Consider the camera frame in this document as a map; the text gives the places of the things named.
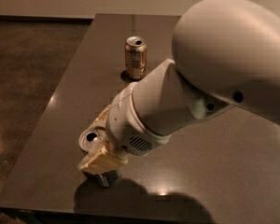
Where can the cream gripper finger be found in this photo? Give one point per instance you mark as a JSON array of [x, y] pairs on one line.
[[100, 122], [101, 156]]

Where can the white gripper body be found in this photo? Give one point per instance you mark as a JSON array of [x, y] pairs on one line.
[[123, 123]]

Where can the silver redbull can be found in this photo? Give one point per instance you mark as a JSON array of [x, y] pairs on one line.
[[107, 179]]

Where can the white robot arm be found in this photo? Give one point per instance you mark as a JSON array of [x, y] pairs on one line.
[[226, 53]]

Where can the orange soda can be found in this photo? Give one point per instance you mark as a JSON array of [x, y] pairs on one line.
[[136, 57]]

